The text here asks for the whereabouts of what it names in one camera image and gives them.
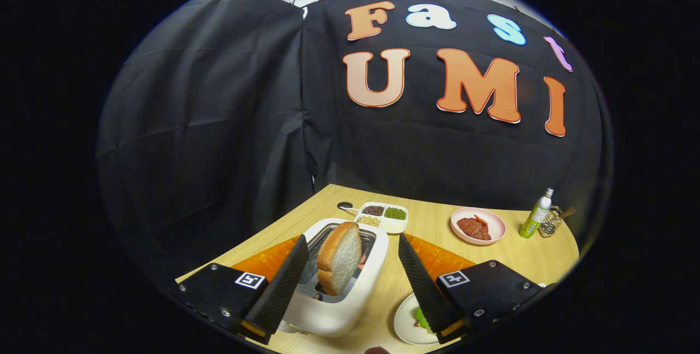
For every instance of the pile of green beans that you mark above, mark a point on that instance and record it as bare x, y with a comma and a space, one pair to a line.
395, 213

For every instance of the white divided dish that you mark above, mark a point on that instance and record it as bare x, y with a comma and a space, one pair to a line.
392, 225

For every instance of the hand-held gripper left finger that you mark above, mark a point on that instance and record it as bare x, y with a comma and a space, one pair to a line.
281, 285

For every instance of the round white plate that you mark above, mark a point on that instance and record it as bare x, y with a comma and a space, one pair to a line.
404, 324

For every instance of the toasted bread slice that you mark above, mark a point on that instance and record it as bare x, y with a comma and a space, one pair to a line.
342, 258

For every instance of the pile of dark beans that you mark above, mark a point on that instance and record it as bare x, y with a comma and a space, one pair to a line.
373, 210

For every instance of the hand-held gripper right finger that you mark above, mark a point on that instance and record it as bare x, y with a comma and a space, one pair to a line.
421, 283

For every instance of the pile of yellow beans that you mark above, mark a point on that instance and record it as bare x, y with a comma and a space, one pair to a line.
369, 221

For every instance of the pink plate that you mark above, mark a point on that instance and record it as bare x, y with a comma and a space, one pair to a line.
495, 222

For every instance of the green and silver bottle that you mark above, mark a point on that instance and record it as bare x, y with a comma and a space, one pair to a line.
533, 220

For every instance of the red meat pieces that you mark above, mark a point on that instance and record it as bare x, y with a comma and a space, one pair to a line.
473, 228

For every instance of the white toaster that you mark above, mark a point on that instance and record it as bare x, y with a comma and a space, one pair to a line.
339, 315

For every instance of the black backdrop cloth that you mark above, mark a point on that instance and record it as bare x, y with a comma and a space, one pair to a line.
219, 124

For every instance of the green lettuce leaf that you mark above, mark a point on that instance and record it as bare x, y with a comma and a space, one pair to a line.
421, 320

